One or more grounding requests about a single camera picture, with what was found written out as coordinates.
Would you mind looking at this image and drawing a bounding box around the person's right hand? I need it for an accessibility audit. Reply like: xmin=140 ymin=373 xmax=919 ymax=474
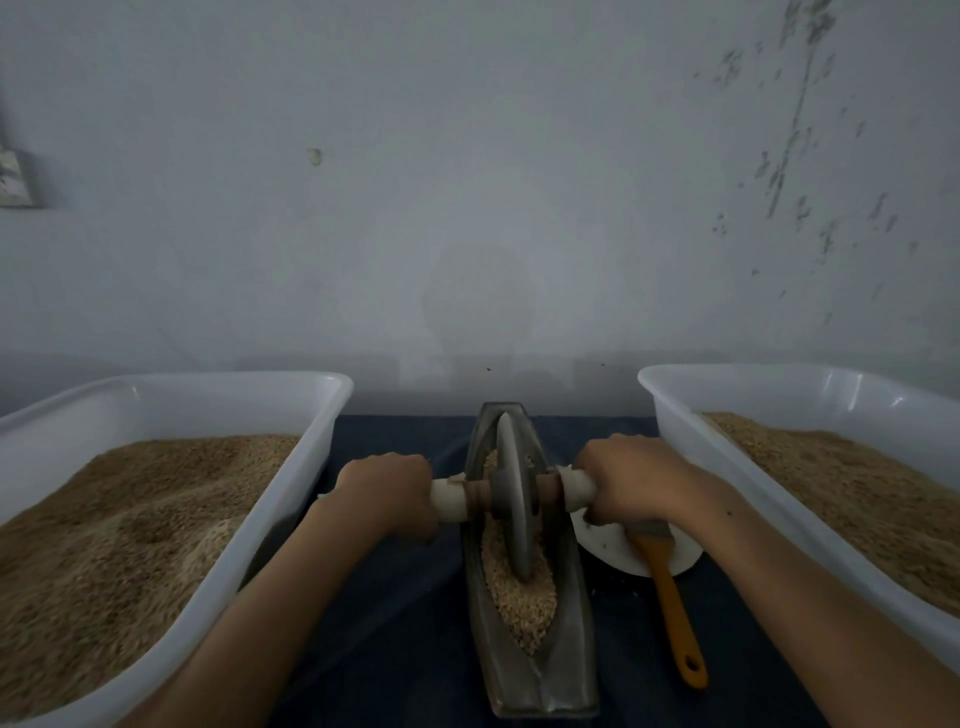
xmin=573 ymin=433 xmax=708 ymax=530

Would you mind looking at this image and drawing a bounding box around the person's left hand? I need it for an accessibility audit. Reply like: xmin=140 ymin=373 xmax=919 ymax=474
xmin=334 ymin=452 xmax=442 ymax=543

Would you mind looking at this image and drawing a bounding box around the metal grinding wheel with handle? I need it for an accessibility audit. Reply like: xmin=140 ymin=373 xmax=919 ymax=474
xmin=430 ymin=411 xmax=600 ymax=583

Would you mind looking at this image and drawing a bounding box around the person's left forearm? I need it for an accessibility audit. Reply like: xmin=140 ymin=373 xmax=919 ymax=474
xmin=112 ymin=496 xmax=402 ymax=728

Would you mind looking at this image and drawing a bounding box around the person's right forearm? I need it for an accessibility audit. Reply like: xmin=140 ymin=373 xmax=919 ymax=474
xmin=671 ymin=480 xmax=960 ymax=728

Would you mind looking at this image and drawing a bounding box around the white plate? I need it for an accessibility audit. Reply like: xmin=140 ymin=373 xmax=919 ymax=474
xmin=569 ymin=465 xmax=705 ymax=579

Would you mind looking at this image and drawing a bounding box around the grain in grinding trough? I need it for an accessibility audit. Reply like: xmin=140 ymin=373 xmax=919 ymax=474
xmin=480 ymin=448 xmax=561 ymax=658

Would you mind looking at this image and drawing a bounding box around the dark blue cloth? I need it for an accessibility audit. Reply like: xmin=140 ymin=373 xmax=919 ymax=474
xmin=243 ymin=414 xmax=830 ymax=728

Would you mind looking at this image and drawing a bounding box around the boat-shaped metal grinding trough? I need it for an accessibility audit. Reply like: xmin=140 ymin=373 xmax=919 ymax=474
xmin=459 ymin=402 xmax=602 ymax=720

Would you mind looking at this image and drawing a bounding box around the white plastic tub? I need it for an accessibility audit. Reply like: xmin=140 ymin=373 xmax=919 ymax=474
xmin=0 ymin=370 xmax=355 ymax=728
xmin=637 ymin=363 xmax=960 ymax=678

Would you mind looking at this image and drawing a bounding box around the pile of brown grain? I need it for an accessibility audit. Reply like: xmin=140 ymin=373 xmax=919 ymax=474
xmin=700 ymin=410 xmax=960 ymax=621
xmin=0 ymin=433 xmax=302 ymax=726

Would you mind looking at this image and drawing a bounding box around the orange-handled brush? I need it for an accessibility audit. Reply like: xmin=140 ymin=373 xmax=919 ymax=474
xmin=628 ymin=521 xmax=711 ymax=692

